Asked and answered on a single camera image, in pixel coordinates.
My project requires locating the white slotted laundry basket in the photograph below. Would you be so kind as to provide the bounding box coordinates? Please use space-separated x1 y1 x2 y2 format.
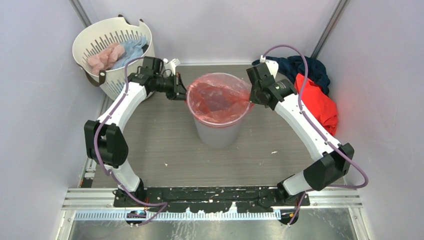
72 16 156 100

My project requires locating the red cloth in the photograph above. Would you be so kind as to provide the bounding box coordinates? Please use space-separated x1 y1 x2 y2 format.
302 78 339 136

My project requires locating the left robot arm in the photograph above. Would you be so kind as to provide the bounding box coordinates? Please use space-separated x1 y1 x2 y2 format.
84 56 187 207

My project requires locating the pink plastic bag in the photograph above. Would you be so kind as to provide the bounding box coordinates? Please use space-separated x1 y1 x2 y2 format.
87 42 125 76

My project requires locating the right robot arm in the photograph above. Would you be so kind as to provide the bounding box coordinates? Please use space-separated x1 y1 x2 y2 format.
246 60 355 206

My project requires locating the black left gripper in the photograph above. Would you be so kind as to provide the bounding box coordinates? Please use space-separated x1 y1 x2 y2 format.
154 72 194 102

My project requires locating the light blue plastic bag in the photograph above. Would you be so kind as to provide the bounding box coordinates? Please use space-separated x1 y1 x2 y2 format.
111 35 149 70

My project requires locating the aluminium corner post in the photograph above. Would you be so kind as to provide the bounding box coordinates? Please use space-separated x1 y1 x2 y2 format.
69 0 92 27
310 0 350 59

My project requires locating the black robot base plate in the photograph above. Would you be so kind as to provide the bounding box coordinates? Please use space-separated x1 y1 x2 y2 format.
113 185 311 215

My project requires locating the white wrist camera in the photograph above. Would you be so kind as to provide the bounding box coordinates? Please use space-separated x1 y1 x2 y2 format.
259 55 279 79
162 58 181 77

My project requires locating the navy blue cloth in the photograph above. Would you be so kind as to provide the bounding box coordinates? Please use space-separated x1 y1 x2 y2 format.
266 55 331 96

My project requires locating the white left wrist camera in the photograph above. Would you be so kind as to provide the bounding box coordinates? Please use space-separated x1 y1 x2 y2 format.
162 58 181 77

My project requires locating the left aluminium corner post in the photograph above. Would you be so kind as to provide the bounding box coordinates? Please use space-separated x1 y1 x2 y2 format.
69 0 92 27

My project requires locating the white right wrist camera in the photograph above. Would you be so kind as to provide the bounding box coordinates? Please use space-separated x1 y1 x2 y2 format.
259 55 279 79

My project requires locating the right aluminium corner post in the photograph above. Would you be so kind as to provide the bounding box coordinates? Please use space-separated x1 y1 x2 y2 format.
310 0 350 59

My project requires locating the aluminium frame rail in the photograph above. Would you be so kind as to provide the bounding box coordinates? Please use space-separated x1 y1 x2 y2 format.
62 188 363 221

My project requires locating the red plastic trash bag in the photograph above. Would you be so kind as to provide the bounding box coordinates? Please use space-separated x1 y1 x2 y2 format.
185 72 253 128

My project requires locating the grey plastic trash bin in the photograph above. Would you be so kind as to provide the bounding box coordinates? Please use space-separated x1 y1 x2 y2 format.
194 118 243 148

